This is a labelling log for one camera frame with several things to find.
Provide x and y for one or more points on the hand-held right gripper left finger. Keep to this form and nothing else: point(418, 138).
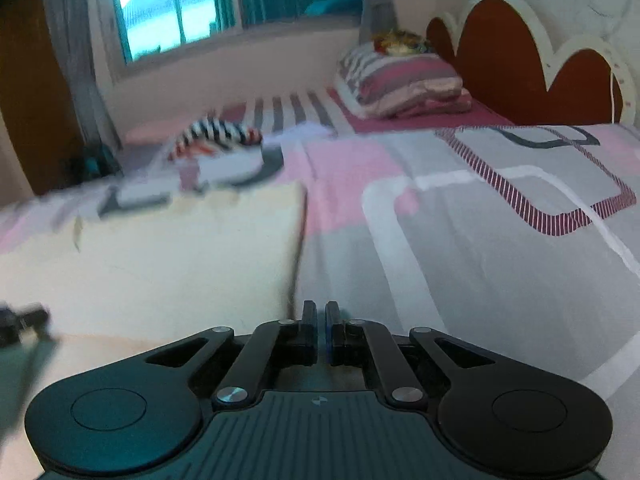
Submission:
point(311, 332)

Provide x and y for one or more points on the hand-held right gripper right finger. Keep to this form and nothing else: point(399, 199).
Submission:
point(331, 332)

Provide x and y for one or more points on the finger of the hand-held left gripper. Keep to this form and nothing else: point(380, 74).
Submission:
point(27, 322)

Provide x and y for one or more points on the cream cloth garment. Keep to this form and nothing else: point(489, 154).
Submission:
point(165, 260)

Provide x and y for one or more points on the pink grey patterned bed sheet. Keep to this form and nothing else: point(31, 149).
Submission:
point(475, 240)

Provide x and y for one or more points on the dark teal object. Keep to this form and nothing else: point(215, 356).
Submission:
point(95, 164)

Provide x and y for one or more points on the black white striped garment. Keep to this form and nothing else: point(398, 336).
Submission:
point(220, 135)

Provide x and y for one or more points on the brown wooden wardrobe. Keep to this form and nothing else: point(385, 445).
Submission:
point(35, 90)

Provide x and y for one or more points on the pink striped folded blanket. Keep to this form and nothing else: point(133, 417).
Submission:
point(400, 82)

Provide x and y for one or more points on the colourful stuffed toy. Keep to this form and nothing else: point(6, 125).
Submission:
point(400, 42)

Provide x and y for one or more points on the teal cushion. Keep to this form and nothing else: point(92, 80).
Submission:
point(332, 5)

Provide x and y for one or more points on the window with white frame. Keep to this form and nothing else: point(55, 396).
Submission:
point(175, 5)

